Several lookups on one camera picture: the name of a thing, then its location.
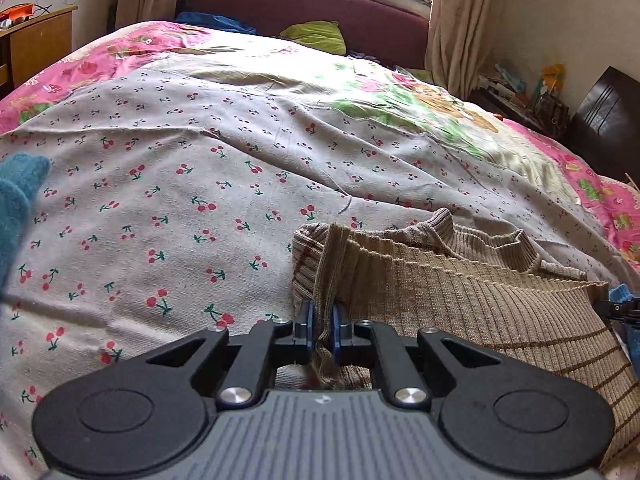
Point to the tan striped knit sweater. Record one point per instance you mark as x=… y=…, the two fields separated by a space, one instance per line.
x=500 y=320

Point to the cherry-print bed sheet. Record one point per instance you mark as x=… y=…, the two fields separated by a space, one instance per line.
x=150 y=185

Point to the green pillow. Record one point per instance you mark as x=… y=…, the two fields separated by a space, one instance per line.
x=315 y=36

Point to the wooden side cabinet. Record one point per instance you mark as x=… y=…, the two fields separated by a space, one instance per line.
x=42 y=45

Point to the teal fuzzy garment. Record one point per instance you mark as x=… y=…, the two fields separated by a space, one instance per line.
x=20 y=210

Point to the maroon bed headboard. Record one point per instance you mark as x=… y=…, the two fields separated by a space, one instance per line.
x=300 y=5

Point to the pink cartoon-print quilt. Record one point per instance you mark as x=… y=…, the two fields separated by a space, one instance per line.
x=75 y=67

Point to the blue knit garment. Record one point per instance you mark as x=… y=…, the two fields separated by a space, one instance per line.
x=620 y=292

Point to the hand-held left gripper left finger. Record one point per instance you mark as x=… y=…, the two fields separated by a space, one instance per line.
x=306 y=322

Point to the orange tool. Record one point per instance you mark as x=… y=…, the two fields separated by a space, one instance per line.
x=17 y=11

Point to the yellow toy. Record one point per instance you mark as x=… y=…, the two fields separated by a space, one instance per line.
x=554 y=76

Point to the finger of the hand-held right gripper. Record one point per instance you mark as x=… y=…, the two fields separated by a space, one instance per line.
x=620 y=308

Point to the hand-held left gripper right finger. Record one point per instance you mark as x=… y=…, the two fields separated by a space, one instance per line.
x=338 y=330

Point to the pile of books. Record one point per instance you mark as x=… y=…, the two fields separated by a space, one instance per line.
x=500 y=87

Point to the blue cloth by headboard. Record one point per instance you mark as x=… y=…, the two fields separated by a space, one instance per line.
x=220 y=22

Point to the dark wooden board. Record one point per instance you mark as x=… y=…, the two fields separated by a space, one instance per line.
x=605 y=125

